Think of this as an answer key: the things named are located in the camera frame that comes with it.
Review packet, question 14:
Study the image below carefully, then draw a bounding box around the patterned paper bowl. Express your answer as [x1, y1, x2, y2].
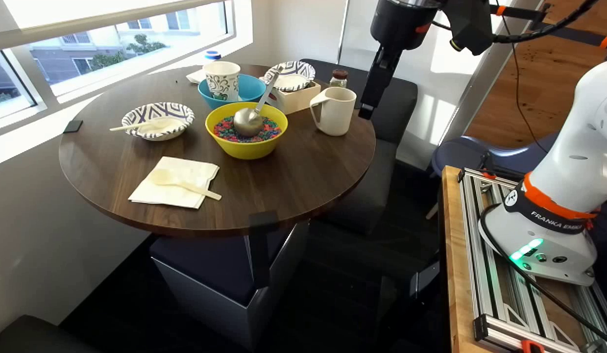
[121, 101, 195, 142]
[263, 60, 316, 93]

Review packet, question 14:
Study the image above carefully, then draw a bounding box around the blue bowl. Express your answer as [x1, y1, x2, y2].
[197, 74, 267, 110]

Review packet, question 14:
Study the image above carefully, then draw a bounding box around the patterned paper cup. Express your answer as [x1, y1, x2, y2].
[203, 61, 242, 102]

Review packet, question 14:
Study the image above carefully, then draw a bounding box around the yellow bowl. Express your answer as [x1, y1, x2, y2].
[205, 102, 289, 160]

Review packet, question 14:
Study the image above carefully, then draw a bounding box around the black bench seat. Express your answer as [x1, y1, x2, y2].
[300, 58, 419, 237]

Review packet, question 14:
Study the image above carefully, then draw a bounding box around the white mug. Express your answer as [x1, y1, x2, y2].
[310, 87, 357, 137]

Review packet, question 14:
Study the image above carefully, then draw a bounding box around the light wooden box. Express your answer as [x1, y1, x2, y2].
[271, 80, 322, 115]

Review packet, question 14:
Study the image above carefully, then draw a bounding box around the blue chair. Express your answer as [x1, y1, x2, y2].
[430, 131, 561, 178]

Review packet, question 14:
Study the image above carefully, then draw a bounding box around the silver ladle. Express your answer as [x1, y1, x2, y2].
[233, 66, 285, 138]

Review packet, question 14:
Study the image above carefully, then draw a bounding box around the colourful cereal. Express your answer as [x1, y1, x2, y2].
[214, 116, 283, 144]

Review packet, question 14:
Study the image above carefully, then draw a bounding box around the white plastic spoon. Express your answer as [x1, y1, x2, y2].
[148, 169, 223, 201]

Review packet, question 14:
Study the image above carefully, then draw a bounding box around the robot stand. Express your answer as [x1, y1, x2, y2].
[440, 166, 607, 353]

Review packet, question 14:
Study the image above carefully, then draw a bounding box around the wooden spoon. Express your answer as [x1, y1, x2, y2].
[109, 118, 182, 132]

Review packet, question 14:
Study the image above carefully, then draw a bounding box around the window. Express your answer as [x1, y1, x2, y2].
[0, 0, 236, 124]

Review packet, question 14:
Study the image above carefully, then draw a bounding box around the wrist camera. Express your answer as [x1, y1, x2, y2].
[443, 0, 495, 56]

